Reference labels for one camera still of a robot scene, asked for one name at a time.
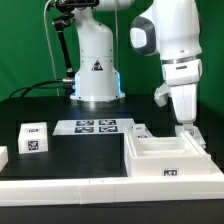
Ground black cable on table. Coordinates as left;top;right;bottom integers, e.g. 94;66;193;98
8;78;76;99

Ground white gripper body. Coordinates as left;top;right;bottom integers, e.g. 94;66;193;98
162;59;202;123

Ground white flat tagged top panel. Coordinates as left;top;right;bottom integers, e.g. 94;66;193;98
53;118;134;136

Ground white boundary rail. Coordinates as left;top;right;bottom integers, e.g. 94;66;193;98
208;159;223;175
0;175;224;206

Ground white hanging cable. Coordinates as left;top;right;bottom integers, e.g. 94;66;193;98
43;0;61;97

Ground white cabinet box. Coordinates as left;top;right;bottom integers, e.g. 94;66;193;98
124;133;211;177

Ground white tagged cube block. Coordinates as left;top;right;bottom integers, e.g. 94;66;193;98
18;122;48;154

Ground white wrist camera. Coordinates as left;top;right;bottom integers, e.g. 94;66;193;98
154;82;171;107

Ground white right boundary rail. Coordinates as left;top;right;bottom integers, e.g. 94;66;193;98
208;159;223;175

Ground white left rail stub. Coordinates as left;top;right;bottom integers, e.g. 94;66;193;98
0;146;8;172

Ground white front boundary rail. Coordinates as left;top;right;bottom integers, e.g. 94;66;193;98
0;175;224;206

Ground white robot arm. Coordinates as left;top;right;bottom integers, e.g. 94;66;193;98
45;0;202;132

